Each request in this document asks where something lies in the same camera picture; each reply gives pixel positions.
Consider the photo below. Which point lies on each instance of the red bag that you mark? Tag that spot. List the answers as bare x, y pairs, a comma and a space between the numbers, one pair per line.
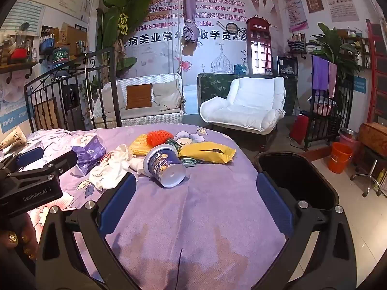
299, 128

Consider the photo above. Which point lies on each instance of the white cushion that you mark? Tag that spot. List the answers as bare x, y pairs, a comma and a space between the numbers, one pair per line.
113, 96

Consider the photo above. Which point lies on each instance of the black metal rack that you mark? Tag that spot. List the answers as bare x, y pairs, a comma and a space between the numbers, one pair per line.
341, 120

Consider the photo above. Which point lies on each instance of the orange foam fruit net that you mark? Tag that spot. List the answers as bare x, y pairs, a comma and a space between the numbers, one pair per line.
157, 138

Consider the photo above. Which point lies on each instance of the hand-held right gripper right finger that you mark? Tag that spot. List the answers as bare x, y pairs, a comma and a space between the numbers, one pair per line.
273, 201

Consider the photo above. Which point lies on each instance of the wall shelf with bottles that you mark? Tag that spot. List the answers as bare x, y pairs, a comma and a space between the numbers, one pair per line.
18, 65

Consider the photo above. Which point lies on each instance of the red ladder shelf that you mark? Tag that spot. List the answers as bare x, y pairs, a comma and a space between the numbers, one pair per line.
376, 72

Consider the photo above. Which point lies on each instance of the chrome stool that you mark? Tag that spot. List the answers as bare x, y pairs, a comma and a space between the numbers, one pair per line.
367, 175

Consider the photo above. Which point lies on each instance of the beige cushion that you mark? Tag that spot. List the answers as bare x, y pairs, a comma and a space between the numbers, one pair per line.
166, 95

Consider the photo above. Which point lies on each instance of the yellow snack bag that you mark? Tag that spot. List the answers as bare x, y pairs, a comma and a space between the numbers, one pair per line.
208, 152

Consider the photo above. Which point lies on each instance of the pink plastic bucket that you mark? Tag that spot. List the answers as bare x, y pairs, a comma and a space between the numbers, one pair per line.
347, 143

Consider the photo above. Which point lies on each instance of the blue bag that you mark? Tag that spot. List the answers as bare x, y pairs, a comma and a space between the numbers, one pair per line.
241, 69

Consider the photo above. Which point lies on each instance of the large wall poster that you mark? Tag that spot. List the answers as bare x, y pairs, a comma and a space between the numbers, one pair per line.
223, 15

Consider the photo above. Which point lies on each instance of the crumpled white paper wrapper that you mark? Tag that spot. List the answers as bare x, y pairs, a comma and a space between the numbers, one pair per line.
112, 169

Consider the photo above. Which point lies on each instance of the green potted plant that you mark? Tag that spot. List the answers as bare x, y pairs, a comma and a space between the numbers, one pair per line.
335, 45

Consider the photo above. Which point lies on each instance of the red phone booth cabinet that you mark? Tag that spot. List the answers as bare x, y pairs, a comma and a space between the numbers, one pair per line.
258, 45

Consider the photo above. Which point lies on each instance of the black trash bin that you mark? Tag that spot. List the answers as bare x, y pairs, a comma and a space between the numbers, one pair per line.
299, 181

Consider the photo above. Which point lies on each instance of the purple hanging cloth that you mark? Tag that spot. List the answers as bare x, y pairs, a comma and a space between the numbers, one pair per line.
192, 6

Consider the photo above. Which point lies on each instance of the white patterned cloth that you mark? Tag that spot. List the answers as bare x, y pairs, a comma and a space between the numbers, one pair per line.
51, 139

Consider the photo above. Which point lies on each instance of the teal crumpled wrapper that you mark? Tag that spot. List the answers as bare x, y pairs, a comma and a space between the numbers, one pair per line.
188, 162

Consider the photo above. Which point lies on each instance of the orange plastic bucket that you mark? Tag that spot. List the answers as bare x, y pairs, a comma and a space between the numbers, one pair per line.
340, 157

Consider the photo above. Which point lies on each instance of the banana plant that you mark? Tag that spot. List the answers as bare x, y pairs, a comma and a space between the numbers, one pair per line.
127, 3

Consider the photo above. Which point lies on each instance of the person's left hand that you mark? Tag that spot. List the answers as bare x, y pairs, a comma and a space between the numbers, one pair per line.
16, 232

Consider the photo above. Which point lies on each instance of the beige snack packet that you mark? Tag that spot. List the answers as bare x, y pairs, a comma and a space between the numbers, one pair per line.
12, 137

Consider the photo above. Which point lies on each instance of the yellow foam fruit net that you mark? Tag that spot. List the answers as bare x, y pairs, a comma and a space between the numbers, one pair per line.
139, 145

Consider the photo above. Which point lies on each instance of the purple towel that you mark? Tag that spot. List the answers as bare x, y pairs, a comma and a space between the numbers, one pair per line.
320, 72

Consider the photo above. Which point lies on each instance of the white wicker swing sofa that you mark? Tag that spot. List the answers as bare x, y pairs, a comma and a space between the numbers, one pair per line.
136, 116

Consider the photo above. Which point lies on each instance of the brown cushion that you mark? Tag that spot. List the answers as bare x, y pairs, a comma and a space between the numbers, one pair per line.
138, 96

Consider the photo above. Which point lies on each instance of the purple plastic wrapper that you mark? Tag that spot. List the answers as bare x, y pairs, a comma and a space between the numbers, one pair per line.
90, 154

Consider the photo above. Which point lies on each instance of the blue instant noodle cup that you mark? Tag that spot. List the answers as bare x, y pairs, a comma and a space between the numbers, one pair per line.
160, 163

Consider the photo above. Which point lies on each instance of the white padded armchair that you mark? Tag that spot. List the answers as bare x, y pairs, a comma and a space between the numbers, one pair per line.
242, 102

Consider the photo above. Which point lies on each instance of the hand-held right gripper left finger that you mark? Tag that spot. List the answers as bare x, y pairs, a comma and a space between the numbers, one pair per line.
118, 202

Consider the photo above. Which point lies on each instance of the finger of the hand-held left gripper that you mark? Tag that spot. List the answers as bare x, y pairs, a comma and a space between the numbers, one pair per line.
60, 160
30, 156

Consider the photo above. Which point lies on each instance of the wall poster with woman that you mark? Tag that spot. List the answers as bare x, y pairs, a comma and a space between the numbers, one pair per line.
291, 3

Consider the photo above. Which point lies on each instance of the black metal bed frame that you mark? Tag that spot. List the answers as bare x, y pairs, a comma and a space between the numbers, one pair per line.
112, 66

